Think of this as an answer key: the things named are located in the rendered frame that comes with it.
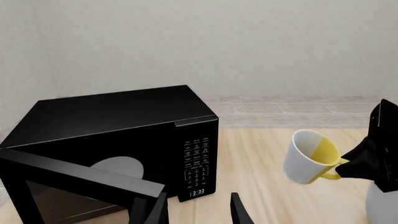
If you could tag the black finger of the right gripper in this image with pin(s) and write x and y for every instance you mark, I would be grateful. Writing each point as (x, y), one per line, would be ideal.
(363, 172)
(363, 149)

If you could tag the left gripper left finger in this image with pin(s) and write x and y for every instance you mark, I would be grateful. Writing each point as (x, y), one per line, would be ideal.
(159, 212)

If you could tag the black microwave door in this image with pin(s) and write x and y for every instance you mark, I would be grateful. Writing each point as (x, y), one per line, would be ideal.
(77, 173)

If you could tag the grey round turntable plate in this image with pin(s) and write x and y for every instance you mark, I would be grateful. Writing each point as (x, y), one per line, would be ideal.
(124, 165)

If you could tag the black microwave oven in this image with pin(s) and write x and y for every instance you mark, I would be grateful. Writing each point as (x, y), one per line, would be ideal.
(124, 121)

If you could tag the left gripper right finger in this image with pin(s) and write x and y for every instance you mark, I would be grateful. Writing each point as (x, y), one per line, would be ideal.
(238, 212)

